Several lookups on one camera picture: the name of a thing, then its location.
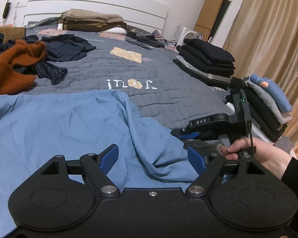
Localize person's right hand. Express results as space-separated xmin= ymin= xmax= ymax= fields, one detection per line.
xmin=220 ymin=137 xmax=292 ymax=179

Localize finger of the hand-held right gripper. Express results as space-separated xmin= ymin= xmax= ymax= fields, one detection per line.
xmin=171 ymin=127 xmax=206 ymax=142

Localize rust orange sweater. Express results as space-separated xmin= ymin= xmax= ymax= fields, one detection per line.
xmin=0 ymin=39 xmax=47 ymax=96

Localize black framed panel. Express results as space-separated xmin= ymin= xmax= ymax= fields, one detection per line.
xmin=210 ymin=0 xmax=232 ymax=42

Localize white box fan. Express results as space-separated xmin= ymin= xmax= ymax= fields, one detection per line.
xmin=176 ymin=27 xmax=204 ymax=46

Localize folded khaki bedding stack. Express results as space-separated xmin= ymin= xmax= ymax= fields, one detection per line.
xmin=57 ymin=9 xmax=128 ymax=34

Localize stack of folded black clothes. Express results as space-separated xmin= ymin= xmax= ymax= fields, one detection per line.
xmin=173 ymin=38 xmax=236 ymax=90

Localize light blue garment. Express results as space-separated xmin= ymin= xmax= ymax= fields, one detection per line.
xmin=0 ymin=89 xmax=229 ymax=238

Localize navy dotted garment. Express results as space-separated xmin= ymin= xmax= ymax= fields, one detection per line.
xmin=0 ymin=33 xmax=69 ymax=86

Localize crumpled dark grey garments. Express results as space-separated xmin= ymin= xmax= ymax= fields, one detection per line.
xmin=125 ymin=31 xmax=165 ymax=50

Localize black hair brush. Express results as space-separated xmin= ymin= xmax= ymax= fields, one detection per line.
xmin=2 ymin=2 xmax=11 ymax=19

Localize stack of folded mixed clothes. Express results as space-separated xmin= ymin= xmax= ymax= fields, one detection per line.
xmin=225 ymin=74 xmax=293 ymax=142

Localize beige curtain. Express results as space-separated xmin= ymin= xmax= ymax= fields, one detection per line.
xmin=223 ymin=0 xmax=298 ymax=159

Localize white pillow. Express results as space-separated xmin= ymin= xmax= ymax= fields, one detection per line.
xmin=102 ymin=27 xmax=127 ymax=35

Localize white headboard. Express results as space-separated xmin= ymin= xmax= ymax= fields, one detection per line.
xmin=22 ymin=0 xmax=169 ymax=37

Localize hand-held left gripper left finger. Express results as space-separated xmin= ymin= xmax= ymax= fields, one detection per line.
xmin=38 ymin=144 xmax=121 ymax=198

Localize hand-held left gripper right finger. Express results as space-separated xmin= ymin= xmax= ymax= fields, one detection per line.
xmin=185 ymin=146 xmax=266 ymax=197

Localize brown fleece coat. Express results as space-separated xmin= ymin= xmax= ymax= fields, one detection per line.
xmin=0 ymin=16 xmax=26 ymax=40

